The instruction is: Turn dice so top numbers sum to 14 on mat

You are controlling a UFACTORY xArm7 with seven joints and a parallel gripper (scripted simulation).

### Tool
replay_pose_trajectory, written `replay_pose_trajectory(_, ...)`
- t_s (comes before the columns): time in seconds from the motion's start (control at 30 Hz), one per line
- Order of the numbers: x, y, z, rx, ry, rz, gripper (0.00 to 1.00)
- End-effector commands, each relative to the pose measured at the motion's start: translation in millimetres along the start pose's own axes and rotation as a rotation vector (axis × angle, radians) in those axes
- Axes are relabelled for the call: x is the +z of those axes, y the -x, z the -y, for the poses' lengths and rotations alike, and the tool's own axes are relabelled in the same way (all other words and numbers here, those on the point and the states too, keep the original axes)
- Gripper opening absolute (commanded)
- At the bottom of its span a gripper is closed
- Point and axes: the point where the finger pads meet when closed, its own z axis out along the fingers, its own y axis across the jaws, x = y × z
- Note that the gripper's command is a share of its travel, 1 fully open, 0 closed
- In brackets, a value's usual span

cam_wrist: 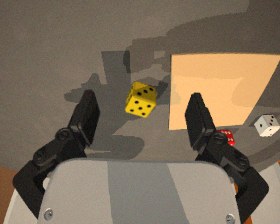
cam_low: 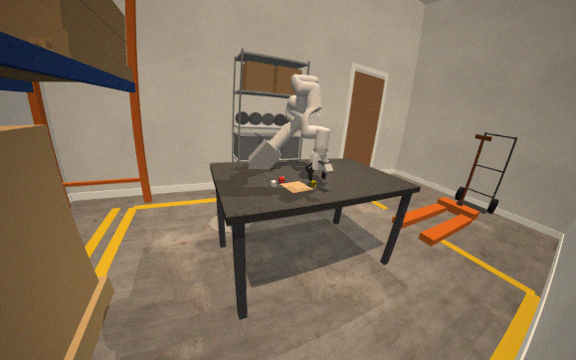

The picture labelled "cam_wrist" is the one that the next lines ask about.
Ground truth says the red die with white pips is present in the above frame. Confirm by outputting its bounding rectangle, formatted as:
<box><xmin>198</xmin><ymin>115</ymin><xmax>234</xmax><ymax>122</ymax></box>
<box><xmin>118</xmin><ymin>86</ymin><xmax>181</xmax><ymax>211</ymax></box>
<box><xmin>218</xmin><ymin>130</ymin><xmax>235</xmax><ymax>146</ymax></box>

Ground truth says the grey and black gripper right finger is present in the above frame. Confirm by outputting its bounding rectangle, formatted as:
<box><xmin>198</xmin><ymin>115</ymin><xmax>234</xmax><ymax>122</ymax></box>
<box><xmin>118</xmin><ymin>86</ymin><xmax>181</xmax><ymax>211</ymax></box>
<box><xmin>184</xmin><ymin>92</ymin><xmax>269</xmax><ymax>224</ymax></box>

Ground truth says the peach flat mat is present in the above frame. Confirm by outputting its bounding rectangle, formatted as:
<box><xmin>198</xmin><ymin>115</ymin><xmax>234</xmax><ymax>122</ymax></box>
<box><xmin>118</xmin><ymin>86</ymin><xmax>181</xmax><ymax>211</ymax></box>
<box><xmin>169</xmin><ymin>52</ymin><xmax>280</xmax><ymax>130</ymax></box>

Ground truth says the yellow die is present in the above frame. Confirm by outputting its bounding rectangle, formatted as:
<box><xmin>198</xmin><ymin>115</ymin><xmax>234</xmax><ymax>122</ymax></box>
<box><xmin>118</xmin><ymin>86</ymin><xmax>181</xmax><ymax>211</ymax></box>
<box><xmin>125</xmin><ymin>81</ymin><xmax>156</xmax><ymax>117</ymax></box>

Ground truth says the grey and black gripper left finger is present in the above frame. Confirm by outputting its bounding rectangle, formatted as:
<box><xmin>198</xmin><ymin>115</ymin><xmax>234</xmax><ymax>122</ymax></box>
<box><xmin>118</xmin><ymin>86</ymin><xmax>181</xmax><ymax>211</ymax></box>
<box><xmin>12</xmin><ymin>90</ymin><xmax>100</xmax><ymax>220</ymax></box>

